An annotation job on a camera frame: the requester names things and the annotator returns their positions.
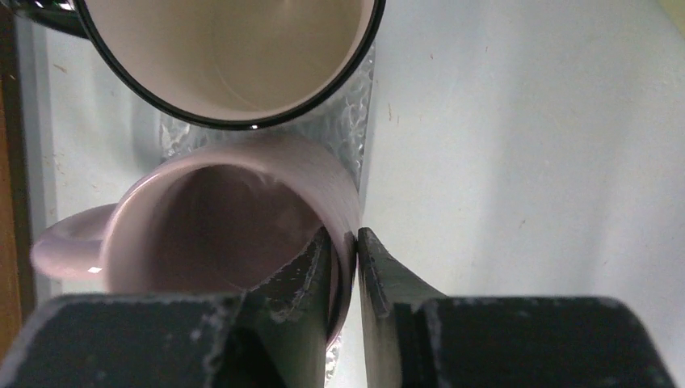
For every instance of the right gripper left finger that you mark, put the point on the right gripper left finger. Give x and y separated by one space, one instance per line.
274 336

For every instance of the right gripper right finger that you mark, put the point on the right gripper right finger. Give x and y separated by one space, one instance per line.
416 336

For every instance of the pink mug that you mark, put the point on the pink mug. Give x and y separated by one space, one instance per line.
223 218

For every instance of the cream mug with black rim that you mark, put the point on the cream mug with black rim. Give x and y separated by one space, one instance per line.
230 65

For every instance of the brown wooden oval tray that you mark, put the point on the brown wooden oval tray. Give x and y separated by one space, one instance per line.
18 290

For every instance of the clear textured oval tray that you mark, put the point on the clear textured oval tray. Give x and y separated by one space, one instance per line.
340 124

